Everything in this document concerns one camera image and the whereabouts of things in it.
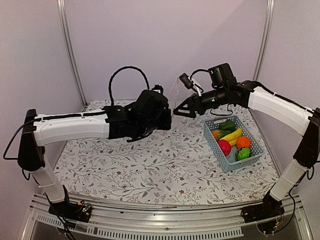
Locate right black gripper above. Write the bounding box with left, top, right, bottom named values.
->
left=173, top=86, right=228, bottom=118

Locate clear zip top bag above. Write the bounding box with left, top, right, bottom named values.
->
left=161, top=77, right=191, bottom=138

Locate light blue perforated basket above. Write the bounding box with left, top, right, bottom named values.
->
left=203, top=115, right=264, bottom=173

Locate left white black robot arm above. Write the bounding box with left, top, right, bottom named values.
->
left=17, top=90, right=172, bottom=217

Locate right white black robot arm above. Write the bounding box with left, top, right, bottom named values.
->
left=173, top=63, right=320, bottom=218

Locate orange green toy mango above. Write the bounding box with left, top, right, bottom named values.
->
left=211, top=129, right=231, bottom=141

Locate green toy pepper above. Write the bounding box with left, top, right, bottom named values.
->
left=219, top=120, right=236, bottom=132

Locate red toy apple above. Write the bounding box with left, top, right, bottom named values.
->
left=217, top=139, right=232, bottom=156

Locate yellow toy banana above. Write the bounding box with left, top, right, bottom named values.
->
left=220, top=128, right=243, bottom=147

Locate floral patterned table mat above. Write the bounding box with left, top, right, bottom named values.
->
left=54, top=112, right=279, bottom=205

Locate orange toy orange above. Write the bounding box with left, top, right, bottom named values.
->
left=236, top=136, right=251, bottom=149

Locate green toy watermelon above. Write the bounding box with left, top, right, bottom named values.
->
left=235, top=147, right=252, bottom=161

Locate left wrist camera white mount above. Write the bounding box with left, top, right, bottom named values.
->
left=151, top=84, right=164, bottom=95

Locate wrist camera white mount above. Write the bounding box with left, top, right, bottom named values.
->
left=151, top=84, right=164, bottom=95
left=178, top=68, right=209, bottom=97

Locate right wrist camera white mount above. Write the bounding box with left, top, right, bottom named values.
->
left=178, top=68, right=209, bottom=97

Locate left black braided cable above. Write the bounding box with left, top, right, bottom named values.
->
left=108, top=66, right=151, bottom=107

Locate right aluminium frame post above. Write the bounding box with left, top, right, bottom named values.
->
left=252, top=0, right=275, bottom=81

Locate aluminium frame post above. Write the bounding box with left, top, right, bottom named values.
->
left=252, top=0, right=275, bottom=81
left=56, top=0, right=88, bottom=107

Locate front aluminium rail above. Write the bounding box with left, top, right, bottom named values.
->
left=21, top=197, right=313, bottom=240

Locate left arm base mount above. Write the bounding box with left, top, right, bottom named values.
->
left=48, top=185, right=92, bottom=223

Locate left aluminium frame post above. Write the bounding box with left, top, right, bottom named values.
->
left=56, top=0, right=88, bottom=107

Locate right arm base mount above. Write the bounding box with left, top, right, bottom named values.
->
left=240, top=191, right=285, bottom=235

